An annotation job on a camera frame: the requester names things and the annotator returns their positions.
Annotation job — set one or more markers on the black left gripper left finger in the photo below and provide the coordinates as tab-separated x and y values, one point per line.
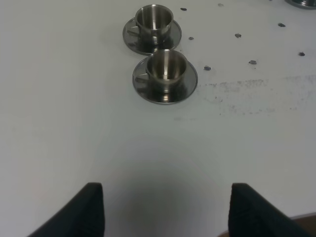
82	216

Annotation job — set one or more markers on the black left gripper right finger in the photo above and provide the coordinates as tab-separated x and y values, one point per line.
251	215

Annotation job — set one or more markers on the stainless steel teacup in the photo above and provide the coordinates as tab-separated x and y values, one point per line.
152	24
164	70

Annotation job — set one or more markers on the near stainless steel teacup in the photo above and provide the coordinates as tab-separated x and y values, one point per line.
164	70

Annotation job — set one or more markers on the far stainless steel teacup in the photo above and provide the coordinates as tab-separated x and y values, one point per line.
152	24

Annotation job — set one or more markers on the stainless steel teapot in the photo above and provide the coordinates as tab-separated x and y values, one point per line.
303	4

